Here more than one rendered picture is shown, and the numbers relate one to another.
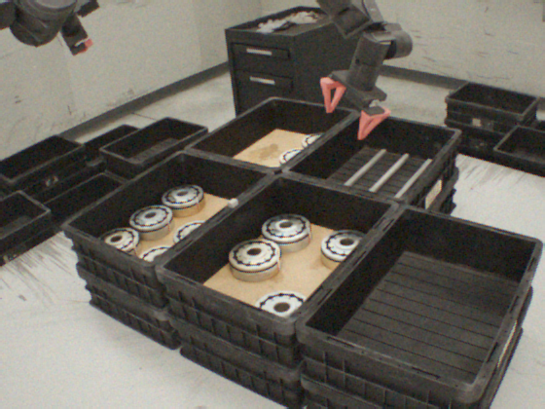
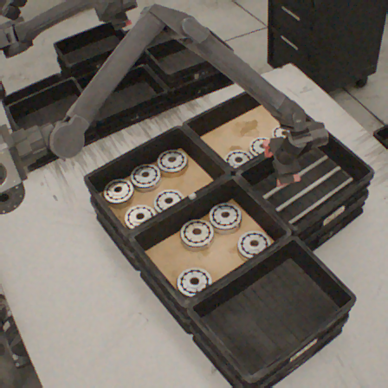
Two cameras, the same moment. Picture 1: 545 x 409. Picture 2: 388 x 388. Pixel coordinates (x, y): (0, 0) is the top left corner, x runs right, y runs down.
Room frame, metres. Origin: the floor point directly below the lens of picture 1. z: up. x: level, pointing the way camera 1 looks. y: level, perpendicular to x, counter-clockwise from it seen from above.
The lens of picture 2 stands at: (-0.03, -0.30, 2.27)
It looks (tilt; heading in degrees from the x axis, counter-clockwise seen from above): 50 degrees down; 21
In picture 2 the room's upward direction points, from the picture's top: 6 degrees counter-clockwise
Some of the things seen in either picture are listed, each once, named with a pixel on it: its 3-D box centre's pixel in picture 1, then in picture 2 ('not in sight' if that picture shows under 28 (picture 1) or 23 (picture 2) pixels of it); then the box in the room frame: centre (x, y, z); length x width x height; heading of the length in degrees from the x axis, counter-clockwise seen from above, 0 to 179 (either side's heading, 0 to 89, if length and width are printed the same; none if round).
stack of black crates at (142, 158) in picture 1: (162, 183); (190, 80); (2.23, 0.47, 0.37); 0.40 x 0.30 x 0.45; 136
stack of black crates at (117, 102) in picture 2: (92, 236); (126, 113); (1.94, 0.76, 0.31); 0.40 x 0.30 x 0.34; 135
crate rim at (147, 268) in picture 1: (168, 203); (155, 177); (1.06, 0.22, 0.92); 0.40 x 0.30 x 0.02; 141
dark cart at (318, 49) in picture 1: (303, 98); (326, 28); (2.87, -0.23, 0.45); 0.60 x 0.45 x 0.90; 135
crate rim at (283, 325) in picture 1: (283, 240); (210, 237); (0.87, -0.01, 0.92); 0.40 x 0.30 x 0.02; 141
